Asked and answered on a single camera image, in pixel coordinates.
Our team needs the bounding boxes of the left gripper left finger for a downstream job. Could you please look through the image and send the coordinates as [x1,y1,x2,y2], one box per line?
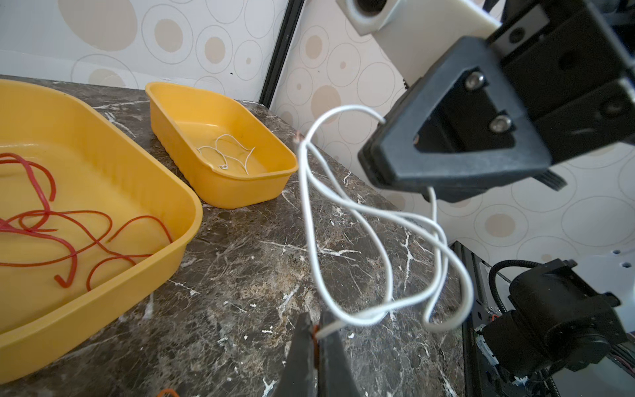
[273,313,316,397]

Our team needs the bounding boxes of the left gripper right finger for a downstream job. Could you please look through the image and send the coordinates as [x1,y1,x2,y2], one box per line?
[317,331,360,397]

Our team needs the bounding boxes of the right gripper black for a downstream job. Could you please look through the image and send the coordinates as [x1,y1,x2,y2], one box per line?
[358,1,634,203]

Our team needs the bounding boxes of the white cable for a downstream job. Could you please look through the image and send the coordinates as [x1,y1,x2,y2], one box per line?
[197,133,257,175]
[297,105,475,338]

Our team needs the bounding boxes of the right yellow plastic bin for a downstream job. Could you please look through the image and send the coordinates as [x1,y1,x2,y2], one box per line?
[145,82,298,209]

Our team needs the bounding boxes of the yellow plastic bin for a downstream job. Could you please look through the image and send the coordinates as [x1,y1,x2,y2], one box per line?
[1,79,203,383]
[145,82,298,209]

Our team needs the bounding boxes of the middle yellow plastic bin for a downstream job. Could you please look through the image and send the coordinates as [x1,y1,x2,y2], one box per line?
[1,79,203,383]

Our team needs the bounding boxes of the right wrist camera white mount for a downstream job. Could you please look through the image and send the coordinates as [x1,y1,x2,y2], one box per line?
[337,0,500,85]

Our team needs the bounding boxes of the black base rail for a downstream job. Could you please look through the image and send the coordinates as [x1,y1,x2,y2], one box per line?
[259,0,305,109]

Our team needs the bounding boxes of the red cable in bin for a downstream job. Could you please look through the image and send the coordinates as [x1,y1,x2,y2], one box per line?
[0,152,174,292]

